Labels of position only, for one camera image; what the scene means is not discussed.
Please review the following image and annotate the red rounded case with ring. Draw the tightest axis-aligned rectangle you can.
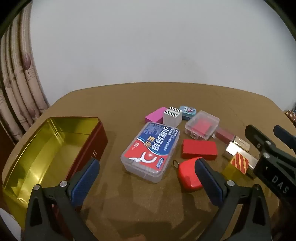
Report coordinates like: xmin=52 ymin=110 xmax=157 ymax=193
xmin=172 ymin=158 xmax=207 ymax=192

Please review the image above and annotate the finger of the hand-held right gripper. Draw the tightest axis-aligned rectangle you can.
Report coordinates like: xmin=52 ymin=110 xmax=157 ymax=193
xmin=274 ymin=125 xmax=296 ymax=153
xmin=245 ymin=125 xmax=276 ymax=155

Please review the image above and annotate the dark red slim box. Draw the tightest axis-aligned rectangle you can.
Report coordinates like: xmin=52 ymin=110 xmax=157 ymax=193
xmin=215 ymin=128 xmax=237 ymax=144

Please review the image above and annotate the pink rectangular box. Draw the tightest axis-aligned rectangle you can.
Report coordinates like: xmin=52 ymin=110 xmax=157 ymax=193
xmin=145 ymin=107 xmax=168 ymax=124

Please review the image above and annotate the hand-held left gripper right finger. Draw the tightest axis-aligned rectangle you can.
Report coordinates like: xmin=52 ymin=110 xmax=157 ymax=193
xmin=194 ymin=158 xmax=272 ymax=241

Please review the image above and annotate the red rectangular box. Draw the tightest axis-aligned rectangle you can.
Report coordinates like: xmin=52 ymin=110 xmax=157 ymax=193
xmin=180 ymin=139 xmax=218 ymax=161

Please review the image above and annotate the red tin box gold inside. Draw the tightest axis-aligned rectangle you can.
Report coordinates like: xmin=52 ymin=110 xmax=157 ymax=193
xmin=2 ymin=116 xmax=109 ymax=230

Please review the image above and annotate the black-white zigzag box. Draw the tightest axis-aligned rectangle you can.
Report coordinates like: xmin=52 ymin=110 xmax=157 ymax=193
xmin=163 ymin=107 xmax=183 ymax=127

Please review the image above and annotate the small blue oval tin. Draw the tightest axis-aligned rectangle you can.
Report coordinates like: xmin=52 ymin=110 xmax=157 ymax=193
xmin=179 ymin=106 xmax=198 ymax=121

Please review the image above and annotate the shiny silver gold box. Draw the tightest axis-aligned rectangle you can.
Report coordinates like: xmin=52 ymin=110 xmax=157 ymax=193
xmin=223 ymin=136 xmax=258 ymax=179

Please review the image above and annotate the clear case with red insert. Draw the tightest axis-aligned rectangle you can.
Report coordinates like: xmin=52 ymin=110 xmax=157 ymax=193
xmin=184 ymin=110 xmax=220 ymax=141

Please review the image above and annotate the clear plastic box blue-red label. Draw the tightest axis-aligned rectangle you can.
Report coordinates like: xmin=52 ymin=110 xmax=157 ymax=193
xmin=120 ymin=122 xmax=180 ymax=184

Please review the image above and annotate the yellow box red striped top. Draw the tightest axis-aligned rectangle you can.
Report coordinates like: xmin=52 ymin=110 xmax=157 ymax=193
xmin=222 ymin=154 xmax=250 ymax=180

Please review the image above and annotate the dark patterned cloth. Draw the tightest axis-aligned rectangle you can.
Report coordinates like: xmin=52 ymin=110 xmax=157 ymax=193
xmin=283 ymin=108 xmax=296 ymax=127

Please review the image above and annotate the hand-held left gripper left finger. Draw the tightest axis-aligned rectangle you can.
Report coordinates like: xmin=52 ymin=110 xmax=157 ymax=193
xmin=24 ymin=159 xmax=100 ymax=241

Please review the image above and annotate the beige patterned curtain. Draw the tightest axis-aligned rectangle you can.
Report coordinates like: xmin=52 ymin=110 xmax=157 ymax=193
xmin=0 ymin=5 xmax=50 ymax=142

